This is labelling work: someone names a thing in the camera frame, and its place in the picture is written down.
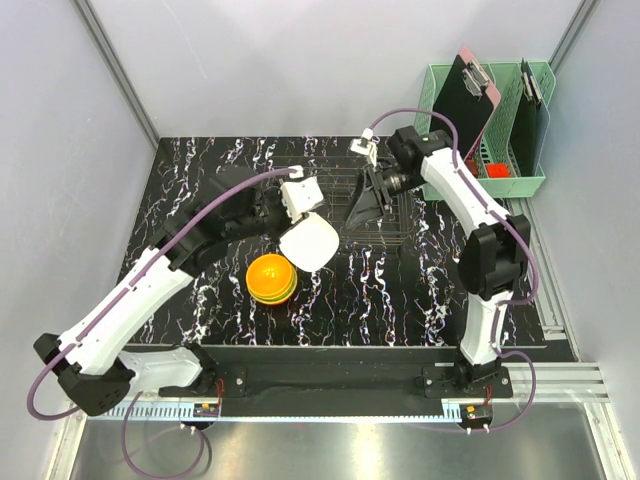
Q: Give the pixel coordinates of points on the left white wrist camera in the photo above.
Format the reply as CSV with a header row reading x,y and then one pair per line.
x,y
300,194

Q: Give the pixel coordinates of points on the white green bowl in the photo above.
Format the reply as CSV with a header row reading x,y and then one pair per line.
x,y
310,244

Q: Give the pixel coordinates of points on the white slotted cable duct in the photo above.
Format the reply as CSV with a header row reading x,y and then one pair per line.
x,y
165,411

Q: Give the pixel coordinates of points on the black pink clipboard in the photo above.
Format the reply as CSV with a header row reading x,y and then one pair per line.
x,y
468,97

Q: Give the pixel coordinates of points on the wire dish rack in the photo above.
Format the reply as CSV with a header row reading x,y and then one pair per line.
x,y
398,232

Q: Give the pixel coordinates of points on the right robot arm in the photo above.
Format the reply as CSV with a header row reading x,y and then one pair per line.
x,y
495,256

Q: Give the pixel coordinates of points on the dark green clipboard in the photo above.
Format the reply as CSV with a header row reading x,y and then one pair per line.
x,y
530,123

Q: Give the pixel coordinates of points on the red block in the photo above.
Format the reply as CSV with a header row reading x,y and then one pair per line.
x,y
497,170

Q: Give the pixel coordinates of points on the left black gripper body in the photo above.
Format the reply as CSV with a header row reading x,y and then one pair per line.
x,y
271,216

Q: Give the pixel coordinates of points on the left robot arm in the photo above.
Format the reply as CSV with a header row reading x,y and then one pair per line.
x,y
89,359

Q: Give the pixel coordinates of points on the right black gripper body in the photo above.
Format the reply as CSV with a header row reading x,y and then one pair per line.
x,y
395,180

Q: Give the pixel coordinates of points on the brown block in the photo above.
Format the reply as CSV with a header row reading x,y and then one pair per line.
x,y
472,167

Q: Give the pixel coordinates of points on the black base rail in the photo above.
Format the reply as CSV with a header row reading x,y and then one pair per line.
x,y
342,383

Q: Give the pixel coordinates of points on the green striped bowl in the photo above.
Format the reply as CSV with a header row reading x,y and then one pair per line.
x,y
291,288

